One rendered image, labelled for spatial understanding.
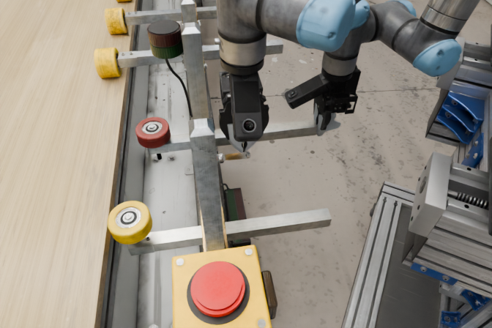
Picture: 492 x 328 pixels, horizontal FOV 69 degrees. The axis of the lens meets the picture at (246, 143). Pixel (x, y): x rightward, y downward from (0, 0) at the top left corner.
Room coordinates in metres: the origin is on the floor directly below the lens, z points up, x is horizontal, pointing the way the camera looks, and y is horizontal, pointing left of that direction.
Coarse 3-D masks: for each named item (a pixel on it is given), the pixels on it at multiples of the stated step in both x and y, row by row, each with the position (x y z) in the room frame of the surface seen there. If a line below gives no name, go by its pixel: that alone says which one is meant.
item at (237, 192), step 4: (236, 192) 0.60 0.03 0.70; (240, 192) 0.60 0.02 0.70; (236, 196) 0.58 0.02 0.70; (240, 196) 0.58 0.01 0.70; (236, 200) 0.57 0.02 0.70; (240, 200) 0.57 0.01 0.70; (236, 204) 0.56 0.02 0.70; (240, 204) 0.56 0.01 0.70; (240, 208) 0.54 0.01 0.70; (240, 212) 0.53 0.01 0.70; (244, 212) 0.53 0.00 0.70; (240, 216) 0.52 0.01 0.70; (244, 216) 0.52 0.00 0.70; (244, 240) 0.45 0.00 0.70; (248, 240) 0.45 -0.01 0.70
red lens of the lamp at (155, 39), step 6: (150, 24) 0.62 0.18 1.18; (180, 30) 0.61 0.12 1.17; (150, 36) 0.59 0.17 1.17; (156, 36) 0.58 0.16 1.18; (162, 36) 0.58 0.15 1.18; (168, 36) 0.58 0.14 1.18; (174, 36) 0.59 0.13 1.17; (180, 36) 0.60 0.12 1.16; (150, 42) 0.59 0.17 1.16; (156, 42) 0.58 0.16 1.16; (162, 42) 0.58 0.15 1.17; (168, 42) 0.58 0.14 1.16; (174, 42) 0.59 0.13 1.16
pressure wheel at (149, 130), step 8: (144, 120) 0.66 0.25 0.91; (152, 120) 0.66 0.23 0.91; (160, 120) 0.66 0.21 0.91; (136, 128) 0.63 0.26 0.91; (144, 128) 0.63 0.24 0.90; (152, 128) 0.63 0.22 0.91; (160, 128) 0.63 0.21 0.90; (168, 128) 0.64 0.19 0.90; (144, 136) 0.60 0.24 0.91; (152, 136) 0.60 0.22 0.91; (160, 136) 0.61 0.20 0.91; (168, 136) 0.63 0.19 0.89; (144, 144) 0.60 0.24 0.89; (152, 144) 0.60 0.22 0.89; (160, 144) 0.60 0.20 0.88
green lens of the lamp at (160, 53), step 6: (180, 42) 0.60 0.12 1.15; (156, 48) 0.58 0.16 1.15; (162, 48) 0.58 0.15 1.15; (168, 48) 0.58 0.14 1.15; (174, 48) 0.59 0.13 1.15; (180, 48) 0.60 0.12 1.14; (156, 54) 0.58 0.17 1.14; (162, 54) 0.58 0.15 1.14; (168, 54) 0.58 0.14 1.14; (174, 54) 0.58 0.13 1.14; (180, 54) 0.59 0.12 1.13
